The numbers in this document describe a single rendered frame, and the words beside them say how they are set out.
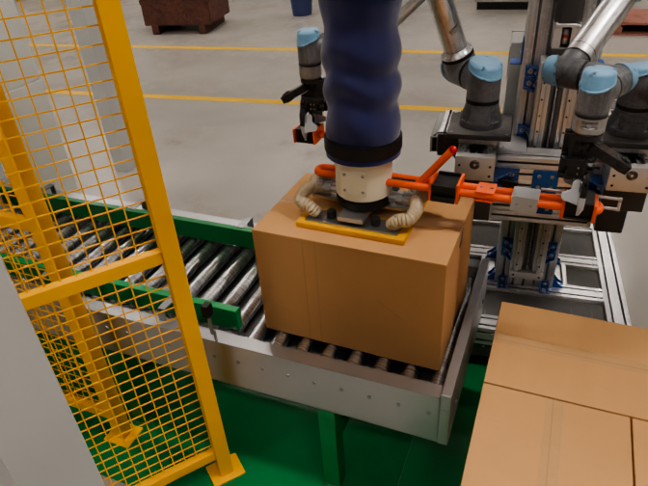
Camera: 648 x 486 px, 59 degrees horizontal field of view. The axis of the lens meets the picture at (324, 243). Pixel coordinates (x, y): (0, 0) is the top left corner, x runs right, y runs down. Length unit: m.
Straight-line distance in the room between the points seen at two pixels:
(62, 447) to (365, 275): 0.88
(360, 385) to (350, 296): 0.26
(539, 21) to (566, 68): 0.65
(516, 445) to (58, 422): 1.12
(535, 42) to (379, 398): 1.35
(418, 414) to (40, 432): 1.01
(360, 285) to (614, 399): 0.79
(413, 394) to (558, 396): 0.42
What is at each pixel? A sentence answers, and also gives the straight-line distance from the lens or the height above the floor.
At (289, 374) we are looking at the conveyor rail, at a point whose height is 0.53.
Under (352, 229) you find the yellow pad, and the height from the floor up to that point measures 0.97.
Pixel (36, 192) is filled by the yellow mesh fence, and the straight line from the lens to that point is 1.89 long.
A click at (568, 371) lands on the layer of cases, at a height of 0.54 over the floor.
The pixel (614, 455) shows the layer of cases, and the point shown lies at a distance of 1.74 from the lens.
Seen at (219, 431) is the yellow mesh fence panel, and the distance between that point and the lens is 2.12.
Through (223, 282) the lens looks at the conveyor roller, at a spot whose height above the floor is 0.54.
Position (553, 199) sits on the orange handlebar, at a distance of 1.65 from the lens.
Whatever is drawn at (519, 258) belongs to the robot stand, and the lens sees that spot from 2.54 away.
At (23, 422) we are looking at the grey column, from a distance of 1.24.
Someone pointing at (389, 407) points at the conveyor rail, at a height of 0.50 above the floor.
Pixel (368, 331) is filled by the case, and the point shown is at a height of 0.65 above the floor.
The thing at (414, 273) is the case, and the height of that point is 0.90.
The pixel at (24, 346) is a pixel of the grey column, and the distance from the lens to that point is 1.18.
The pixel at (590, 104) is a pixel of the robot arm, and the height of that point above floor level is 1.36.
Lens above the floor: 1.86
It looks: 33 degrees down
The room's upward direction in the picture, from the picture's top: 4 degrees counter-clockwise
